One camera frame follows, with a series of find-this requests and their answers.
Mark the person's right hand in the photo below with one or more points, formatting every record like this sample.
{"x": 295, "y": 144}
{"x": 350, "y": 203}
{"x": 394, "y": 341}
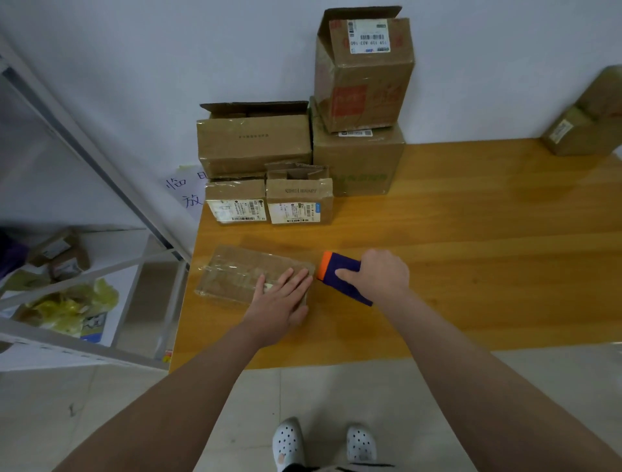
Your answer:
{"x": 379, "y": 277}

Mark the person's left hand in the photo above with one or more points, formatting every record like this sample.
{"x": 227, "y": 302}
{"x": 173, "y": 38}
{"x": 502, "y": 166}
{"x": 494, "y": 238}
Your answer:
{"x": 277, "y": 306}

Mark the blue orange tape dispenser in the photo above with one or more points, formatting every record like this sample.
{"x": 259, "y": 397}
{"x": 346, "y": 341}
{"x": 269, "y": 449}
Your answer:
{"x": 335, "y": 267}

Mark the box barcode label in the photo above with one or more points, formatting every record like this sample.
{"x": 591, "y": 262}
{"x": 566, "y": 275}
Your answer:
{"x": 233, "y": 272}

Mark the stack of cardboard boxes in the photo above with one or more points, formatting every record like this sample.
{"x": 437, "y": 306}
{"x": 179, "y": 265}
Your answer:
{"x": 253, "y": 141}

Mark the small brown cardboard box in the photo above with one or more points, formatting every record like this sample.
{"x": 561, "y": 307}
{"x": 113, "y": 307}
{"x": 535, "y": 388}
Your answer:
{"x": 573, "y": 136}

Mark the squat red-printed cardboard box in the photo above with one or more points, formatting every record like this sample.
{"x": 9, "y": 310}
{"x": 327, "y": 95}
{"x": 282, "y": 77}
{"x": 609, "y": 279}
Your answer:
{"x": 604, "y": 92}

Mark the person's right forearm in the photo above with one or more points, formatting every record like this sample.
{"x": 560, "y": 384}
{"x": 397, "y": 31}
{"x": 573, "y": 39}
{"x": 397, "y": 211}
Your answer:
{"x": 505, "y": 394}

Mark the person's left forearm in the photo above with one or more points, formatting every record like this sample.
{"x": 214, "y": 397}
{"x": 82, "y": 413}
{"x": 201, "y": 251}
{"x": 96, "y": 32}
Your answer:
{"x": 165, "y": 413}

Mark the person's striped clothing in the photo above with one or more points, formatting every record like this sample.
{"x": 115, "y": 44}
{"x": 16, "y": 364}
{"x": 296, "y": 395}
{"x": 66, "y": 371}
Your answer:
{"x": 345, "y": 469}

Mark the wooden table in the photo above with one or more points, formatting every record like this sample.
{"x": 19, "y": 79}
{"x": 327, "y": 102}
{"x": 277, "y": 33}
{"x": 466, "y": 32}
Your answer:
{"x": 505, "y": 233}

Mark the white perforated clog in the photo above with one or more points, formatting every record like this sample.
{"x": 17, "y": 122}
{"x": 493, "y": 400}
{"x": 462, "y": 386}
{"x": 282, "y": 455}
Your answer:
{"x": 289, "y": 443}
{"x": 361, "y": 443}

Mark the yellow plastic bag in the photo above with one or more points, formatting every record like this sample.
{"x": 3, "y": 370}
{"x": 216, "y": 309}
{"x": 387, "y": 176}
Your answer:
{"x": 68, "y": 309}

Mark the grey metal shelf rack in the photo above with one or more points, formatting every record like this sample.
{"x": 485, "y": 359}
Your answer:
{"x": 68, "y": 340}

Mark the small open carton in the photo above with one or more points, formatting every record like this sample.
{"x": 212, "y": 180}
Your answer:
{"x": 60, "y": 255}

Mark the dark blue bag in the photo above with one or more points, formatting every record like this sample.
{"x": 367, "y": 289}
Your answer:
{"x": 10, "y": 255}

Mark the white paper wall sign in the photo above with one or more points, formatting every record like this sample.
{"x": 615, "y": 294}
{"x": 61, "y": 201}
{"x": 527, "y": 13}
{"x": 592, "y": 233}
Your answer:
{"x": 187, "y": 190}

